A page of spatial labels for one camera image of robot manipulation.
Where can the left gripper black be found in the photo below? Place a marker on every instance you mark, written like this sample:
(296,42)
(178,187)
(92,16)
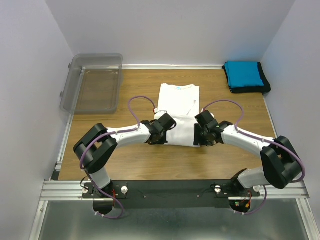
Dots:
(162,142)

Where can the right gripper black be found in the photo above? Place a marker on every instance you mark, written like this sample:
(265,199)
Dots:
(197,138)

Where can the white t shirt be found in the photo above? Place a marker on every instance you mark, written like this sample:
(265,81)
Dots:
(182,103)

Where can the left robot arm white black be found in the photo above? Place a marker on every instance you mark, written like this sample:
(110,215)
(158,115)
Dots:
(96,147)

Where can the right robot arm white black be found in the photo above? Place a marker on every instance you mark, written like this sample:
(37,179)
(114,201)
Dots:
(280,165)

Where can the folded blue t shirt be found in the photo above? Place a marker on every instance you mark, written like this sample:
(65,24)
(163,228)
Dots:
(242,74)

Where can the folded black t shirt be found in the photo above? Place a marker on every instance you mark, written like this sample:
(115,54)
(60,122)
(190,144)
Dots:
(262,89)

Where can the clear plastic bin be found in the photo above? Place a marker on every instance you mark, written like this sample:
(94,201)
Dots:
(93,84)

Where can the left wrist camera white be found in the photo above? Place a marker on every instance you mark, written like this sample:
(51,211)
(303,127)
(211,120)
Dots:
(158,113)

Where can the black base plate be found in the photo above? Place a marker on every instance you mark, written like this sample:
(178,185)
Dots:
(174,194)

